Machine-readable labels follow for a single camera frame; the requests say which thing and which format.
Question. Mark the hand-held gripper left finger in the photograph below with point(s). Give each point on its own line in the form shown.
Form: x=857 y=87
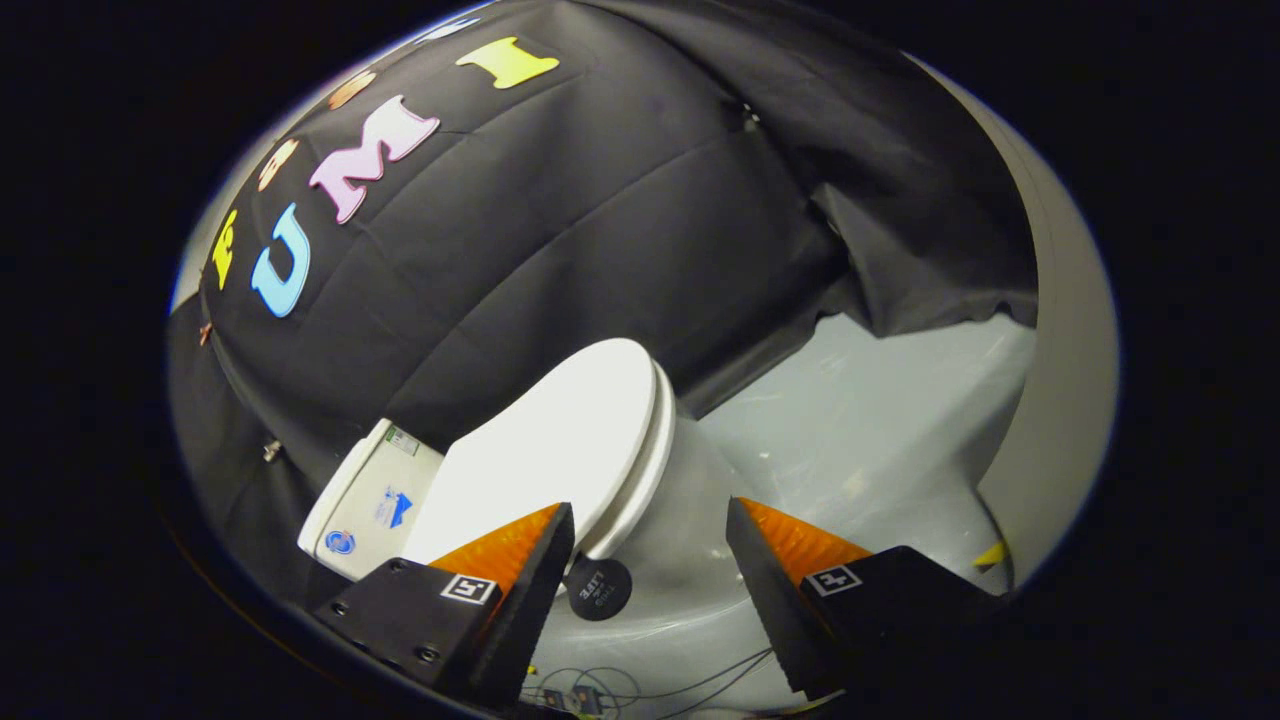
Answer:
x=525 y=600

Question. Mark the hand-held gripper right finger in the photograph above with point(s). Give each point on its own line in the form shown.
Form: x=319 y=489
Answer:
x=775 y=610

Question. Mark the white toilet lid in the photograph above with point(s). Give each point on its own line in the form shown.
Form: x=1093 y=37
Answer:
x=550 y=450

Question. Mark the silver cloth clip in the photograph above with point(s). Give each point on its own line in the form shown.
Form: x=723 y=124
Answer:
x=271 y=450

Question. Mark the black backdrop cloth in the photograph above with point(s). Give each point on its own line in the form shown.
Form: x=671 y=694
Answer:
x=600 y=220

